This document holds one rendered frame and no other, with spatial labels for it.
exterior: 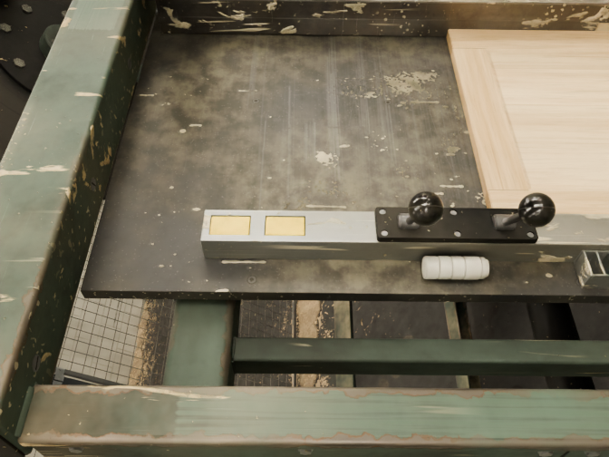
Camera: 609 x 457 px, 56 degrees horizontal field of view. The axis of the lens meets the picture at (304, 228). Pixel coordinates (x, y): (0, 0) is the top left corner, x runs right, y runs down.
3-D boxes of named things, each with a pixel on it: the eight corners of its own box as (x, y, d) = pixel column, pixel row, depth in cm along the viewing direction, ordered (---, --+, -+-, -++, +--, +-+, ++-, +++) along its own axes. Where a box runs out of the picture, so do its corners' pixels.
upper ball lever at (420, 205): (421, 238, 74) (448, 223, 60) (391, 238, 74) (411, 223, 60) (420, 209, 74) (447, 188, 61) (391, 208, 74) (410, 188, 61)
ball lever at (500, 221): (515, 238, 74) (563, 225, 60) (486, 238, 74) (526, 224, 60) (514, 209, 74) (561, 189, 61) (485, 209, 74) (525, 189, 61)
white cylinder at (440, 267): (422, 283, 73) (485, 284, 73) (427, 270, 71) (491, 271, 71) (420, 264, 75) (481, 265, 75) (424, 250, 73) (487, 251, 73)
